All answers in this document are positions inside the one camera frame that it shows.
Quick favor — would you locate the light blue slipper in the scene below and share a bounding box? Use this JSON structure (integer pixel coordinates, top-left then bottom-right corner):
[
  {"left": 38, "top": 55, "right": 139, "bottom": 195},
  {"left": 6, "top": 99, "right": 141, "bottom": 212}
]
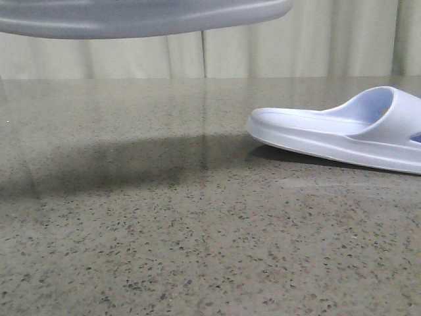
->
[
  {"left": 1, "top": 0, "right": 293, "bottom": 40},
  {"left": 246, "top": 86, "right": 420, "bottom": 174}
]

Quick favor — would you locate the pale grey-green curtain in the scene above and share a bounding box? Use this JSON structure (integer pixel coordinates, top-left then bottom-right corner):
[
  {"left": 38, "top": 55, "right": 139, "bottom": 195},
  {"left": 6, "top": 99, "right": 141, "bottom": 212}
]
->
[{"left": 1, "top": 1, "right": 420, "bottom": 79}]

